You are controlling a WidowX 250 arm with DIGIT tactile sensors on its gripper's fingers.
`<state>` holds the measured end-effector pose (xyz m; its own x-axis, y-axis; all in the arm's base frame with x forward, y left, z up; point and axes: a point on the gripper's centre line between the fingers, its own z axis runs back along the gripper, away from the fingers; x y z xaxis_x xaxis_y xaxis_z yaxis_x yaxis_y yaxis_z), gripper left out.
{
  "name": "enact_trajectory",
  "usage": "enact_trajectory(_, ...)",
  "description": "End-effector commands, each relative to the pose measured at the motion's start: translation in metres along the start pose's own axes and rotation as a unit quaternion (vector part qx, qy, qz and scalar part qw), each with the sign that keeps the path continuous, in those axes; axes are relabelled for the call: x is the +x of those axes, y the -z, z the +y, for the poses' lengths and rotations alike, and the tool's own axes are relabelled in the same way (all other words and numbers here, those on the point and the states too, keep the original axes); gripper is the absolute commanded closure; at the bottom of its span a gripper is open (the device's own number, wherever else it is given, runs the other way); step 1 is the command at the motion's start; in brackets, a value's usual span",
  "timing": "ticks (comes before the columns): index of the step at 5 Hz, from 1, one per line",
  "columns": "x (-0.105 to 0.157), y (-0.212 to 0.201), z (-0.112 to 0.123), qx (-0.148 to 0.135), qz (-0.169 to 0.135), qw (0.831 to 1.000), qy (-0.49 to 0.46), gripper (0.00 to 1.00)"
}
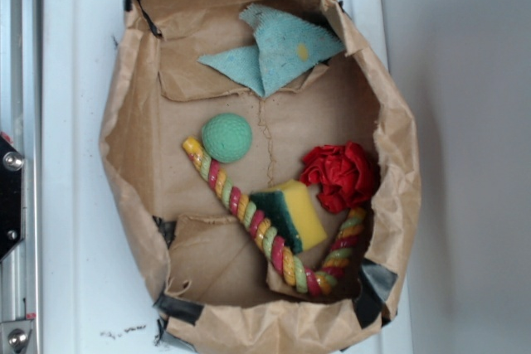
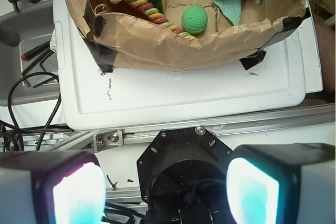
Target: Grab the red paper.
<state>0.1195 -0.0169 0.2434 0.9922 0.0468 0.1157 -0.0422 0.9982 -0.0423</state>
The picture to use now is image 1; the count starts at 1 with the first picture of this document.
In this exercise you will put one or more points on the multicolour twisted rope toy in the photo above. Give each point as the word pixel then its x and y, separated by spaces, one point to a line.
pixel 266 236

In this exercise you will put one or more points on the yellow green sponge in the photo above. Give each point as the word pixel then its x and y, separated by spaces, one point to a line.
pixel 291 211

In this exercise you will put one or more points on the green ball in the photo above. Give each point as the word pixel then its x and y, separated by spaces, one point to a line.
pixel 227 137

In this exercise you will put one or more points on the light blue cloth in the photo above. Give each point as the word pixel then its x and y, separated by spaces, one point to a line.
pixel 286 46

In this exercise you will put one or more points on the aluminium frame rail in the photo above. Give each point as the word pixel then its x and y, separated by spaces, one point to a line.
pixel 21 50

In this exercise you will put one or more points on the brown paper bag box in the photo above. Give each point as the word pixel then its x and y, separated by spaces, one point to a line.
pixel 212 287

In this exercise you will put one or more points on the black metal bracket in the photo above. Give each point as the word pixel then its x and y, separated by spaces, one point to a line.
pixel 11 197

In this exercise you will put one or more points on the red paper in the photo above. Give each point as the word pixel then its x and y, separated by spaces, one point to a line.
pixel 344 173

